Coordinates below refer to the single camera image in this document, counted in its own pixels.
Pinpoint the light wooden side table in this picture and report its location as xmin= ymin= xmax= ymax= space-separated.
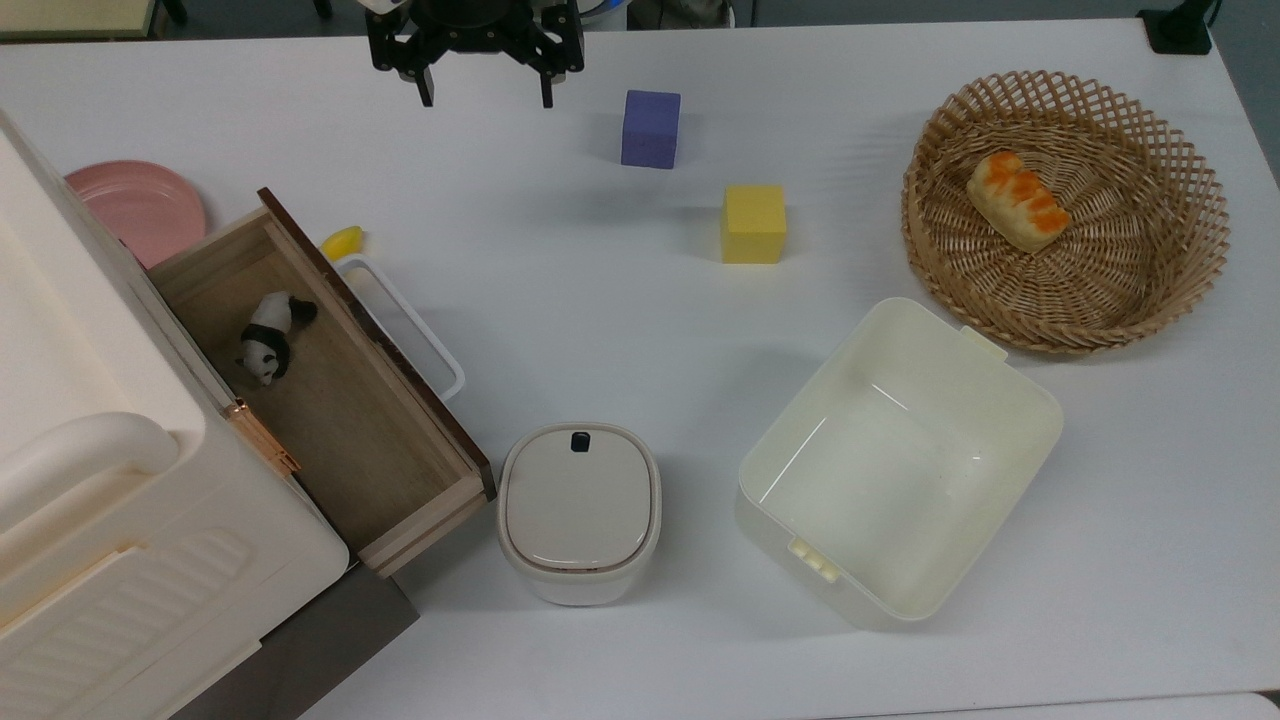
xmin=0 ymin=0 xmax=161 ymax=41

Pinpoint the black table clamp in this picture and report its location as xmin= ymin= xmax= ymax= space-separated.
xmin=1138 ymin=0 xmax=1216 ymax=56

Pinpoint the wooden drawer with white handle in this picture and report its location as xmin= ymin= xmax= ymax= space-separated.
xmin=148 ymin=187 xmax=498 ymax=579

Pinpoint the cream plastic storage box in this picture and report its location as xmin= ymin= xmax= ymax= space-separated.
xmin=0 ymin=110 xmax=351 ymax=720

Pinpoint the panda toy figure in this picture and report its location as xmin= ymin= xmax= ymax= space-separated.
xmin=236 ymin=291 xmax=319 ymax=387

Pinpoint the purple foam cube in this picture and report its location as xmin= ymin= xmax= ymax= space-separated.
xmin=620 ymin=89 xmax=682 ymax=170

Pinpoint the toy bread loaf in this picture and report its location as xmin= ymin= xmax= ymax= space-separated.
xmin=966 ymin=150 xmax=1072 ymax=253

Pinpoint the woven wicker basket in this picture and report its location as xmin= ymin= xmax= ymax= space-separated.
xmin=901 ymin=70 xmax=1231 ymax=355

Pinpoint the dark wooden drawer cabinet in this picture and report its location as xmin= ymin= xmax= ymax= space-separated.
xmin=168 ymin=560 xmax=421 ymax=720

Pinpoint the cream lidded canister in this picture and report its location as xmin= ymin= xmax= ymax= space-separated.
xmin=497 ymin=422 xmax=663 ymax=607

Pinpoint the pink plastic plate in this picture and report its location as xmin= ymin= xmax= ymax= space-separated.
xmin=64 ymin=160 xmax=209 ymax=271

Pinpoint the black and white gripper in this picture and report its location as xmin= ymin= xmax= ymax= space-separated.
xmin=364 ymin=0 xmax=587 ymax=110

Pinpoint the yellow foam cube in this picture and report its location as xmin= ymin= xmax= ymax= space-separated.
xmin=721 ymin=184 xmax=788 ymax=265

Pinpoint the cream open plastic bin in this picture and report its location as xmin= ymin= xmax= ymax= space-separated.
xmin=735 ymin=297 xmax=1064 ymax=631

